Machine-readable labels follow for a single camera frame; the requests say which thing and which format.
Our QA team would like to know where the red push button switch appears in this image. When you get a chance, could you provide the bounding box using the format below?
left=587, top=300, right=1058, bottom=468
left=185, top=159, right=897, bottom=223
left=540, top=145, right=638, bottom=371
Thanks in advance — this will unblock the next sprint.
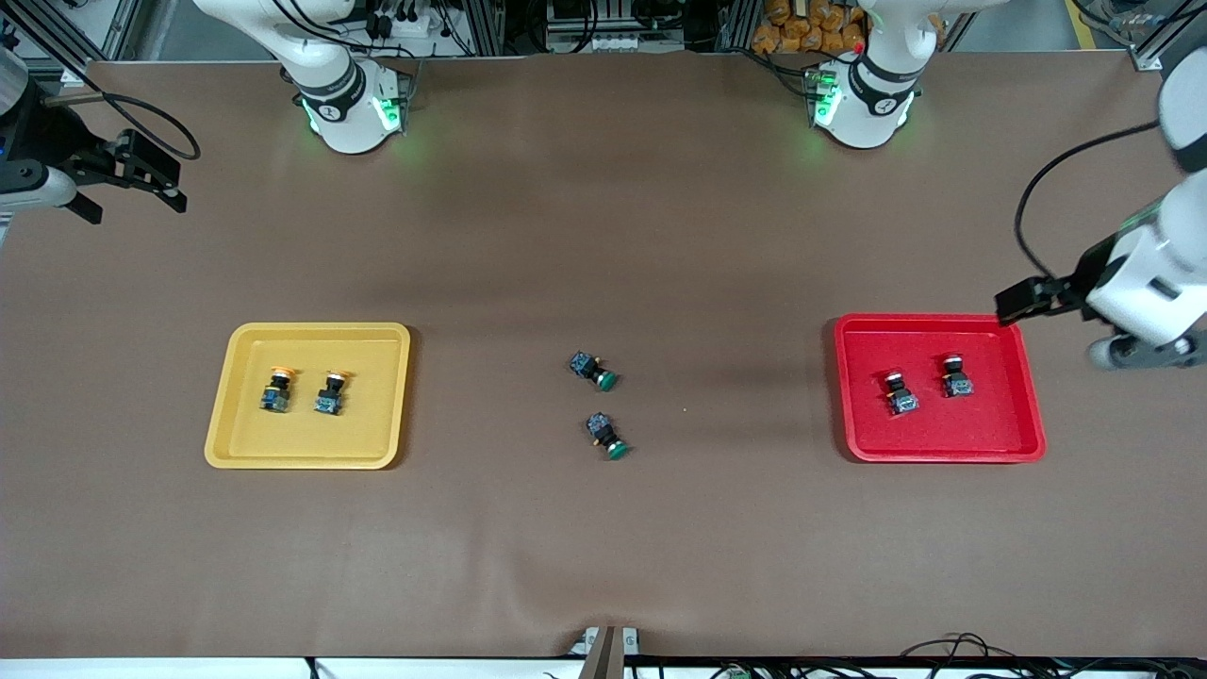
left=938, top=352, right=977, bottom=399
left=882, top=370, right=921, bottom=418

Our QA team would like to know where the yellow push button switch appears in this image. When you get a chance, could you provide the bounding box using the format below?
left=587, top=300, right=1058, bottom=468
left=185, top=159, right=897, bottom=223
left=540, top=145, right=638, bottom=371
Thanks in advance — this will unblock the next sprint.
left=258, top=365, right=300, bottom=415
left=314, top=369, right=353, bottom=418

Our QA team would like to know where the red plastic tray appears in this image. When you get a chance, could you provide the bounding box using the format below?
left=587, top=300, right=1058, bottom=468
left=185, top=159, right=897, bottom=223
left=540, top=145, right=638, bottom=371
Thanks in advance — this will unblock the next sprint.
left=833, top=313, right=1048, bottom=464

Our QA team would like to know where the white power strip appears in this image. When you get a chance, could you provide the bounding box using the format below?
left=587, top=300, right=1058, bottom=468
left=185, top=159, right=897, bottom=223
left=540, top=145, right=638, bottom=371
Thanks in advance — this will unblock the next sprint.
left=366, top=0, right=446, bottom=41

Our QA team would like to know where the yellow plastic tray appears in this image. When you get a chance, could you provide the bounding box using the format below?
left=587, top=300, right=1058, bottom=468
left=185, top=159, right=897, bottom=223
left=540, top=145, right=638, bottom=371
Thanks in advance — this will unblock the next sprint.
left=204, top=322, right=413, bottom=471

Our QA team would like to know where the orange packaged goods heap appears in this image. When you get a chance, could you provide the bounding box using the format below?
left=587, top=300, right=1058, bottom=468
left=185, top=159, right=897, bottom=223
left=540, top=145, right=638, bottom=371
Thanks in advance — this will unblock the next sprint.
left=752, top=0, right=946, bottom=56

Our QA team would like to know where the brown table mat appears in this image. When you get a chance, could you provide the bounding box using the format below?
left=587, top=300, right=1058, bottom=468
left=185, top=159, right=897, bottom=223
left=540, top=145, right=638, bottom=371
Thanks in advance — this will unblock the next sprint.
left=0, top=52, right=1207, bottom=661

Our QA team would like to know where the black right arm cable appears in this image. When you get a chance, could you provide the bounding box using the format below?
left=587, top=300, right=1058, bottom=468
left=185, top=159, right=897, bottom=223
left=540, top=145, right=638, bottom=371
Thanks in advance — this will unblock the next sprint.
left=89, top=91, right=203, bottom=164

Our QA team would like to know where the aluminium frame strut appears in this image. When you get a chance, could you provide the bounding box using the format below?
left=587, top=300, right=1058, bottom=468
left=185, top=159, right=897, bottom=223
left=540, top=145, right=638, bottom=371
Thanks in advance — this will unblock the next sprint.
left=1127, top=0, right=1207, bottom=73
left=0, top=0, right=95, bottom=88

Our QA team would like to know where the black cable bundle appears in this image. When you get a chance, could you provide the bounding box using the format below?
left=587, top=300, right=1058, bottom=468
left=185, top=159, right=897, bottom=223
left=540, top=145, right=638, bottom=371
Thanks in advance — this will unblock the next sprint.
left=896, top=630, right=1207, bottom=679

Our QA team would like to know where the aluminium frame post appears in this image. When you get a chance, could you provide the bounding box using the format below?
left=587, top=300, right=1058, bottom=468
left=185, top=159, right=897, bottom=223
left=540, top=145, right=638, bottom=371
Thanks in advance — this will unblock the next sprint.
left=466, top=0, right=507, bottom=57
left=716, top=0, right=757, bottom=54

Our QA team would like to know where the green push button switch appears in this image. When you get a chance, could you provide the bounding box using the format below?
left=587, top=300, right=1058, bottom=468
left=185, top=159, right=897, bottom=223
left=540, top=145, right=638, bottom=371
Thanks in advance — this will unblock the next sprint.
left=568, top=350, right=620, bottom=393
left=585, top=411, right=632, bottom=462

